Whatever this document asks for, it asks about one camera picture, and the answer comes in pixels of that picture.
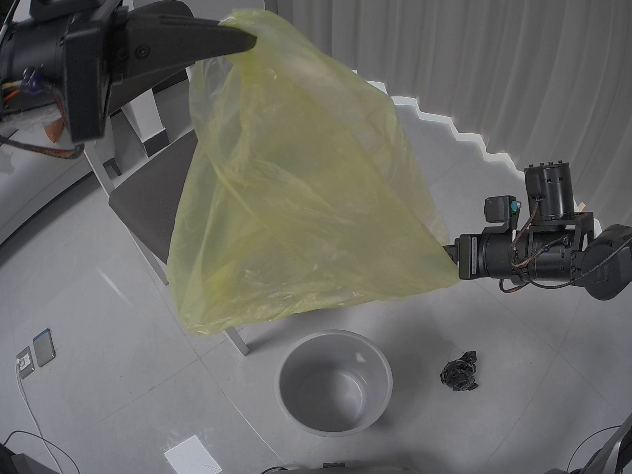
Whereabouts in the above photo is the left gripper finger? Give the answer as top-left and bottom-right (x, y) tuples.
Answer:
(127, 0), (197, 19)
(121, 16), (258, 84)

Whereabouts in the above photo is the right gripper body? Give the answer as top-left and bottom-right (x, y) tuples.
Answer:
(457, 232), (519, 280)

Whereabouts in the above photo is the yellow plastic bag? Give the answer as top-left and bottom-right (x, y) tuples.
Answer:
(165, 8), (461, 337)

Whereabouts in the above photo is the black cable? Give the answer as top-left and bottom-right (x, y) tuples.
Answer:
(567, 425), (624, 474)
(0, 430), (76, 474)

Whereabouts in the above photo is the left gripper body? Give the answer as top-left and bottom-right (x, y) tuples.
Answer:
(0, 5), (128, 143)

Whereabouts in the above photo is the white trash bin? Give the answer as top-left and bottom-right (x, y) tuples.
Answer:
(275, 330), (394, 437)

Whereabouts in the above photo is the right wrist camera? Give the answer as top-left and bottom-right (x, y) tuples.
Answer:
(484, 194), (522, 236)

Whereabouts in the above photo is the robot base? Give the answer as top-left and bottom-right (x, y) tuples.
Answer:
(259, 460), (411, 474)

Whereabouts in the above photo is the white cable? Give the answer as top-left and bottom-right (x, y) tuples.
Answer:
(16, 357), (59, 465)

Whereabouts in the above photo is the white chair with grey seat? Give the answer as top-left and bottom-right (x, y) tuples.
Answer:
(82, 63), (253, 357)

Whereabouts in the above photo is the crumpled black plastic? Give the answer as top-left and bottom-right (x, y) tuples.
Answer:
(439, 350), (480, 393)

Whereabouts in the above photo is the white curtain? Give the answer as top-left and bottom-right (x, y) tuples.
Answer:
(276, 0), (632, 218)

